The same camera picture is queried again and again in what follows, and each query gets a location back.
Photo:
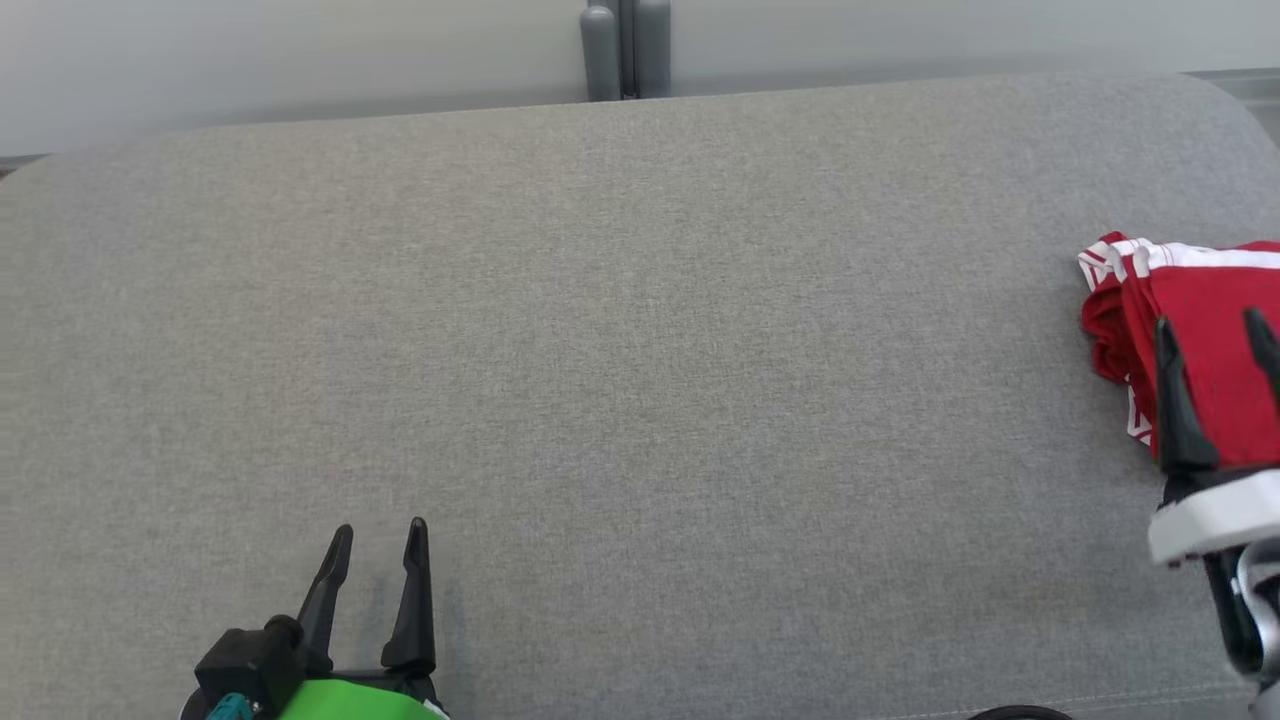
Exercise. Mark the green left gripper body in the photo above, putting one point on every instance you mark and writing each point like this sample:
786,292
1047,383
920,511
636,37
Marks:
350,702

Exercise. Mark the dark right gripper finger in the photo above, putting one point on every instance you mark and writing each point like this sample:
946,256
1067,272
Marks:
1268,355
1185,430

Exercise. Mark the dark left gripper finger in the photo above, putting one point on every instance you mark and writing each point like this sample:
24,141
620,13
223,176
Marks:
412,620
325,610

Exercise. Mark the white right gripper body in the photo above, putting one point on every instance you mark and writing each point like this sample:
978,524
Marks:
1220,515

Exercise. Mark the red white jersey shorts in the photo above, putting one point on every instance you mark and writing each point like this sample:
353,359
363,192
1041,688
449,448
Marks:
1215,330

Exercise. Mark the grey fabric sofa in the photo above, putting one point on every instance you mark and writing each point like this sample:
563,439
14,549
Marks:
600,350

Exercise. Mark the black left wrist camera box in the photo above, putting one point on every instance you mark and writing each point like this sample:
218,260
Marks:
245,660

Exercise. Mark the grey metal post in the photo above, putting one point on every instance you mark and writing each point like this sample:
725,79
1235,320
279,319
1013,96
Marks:
600,50
652,45

